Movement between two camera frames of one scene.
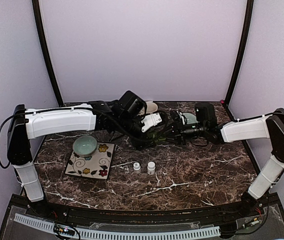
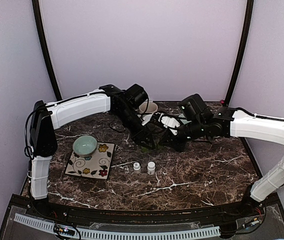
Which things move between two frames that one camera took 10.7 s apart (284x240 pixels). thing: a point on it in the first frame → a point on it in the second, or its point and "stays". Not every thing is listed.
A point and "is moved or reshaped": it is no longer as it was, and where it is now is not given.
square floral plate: [97, 165] stays
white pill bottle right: [151, 168] stays
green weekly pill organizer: [159, 140] is moved or reshaped
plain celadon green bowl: [85, 146] stays
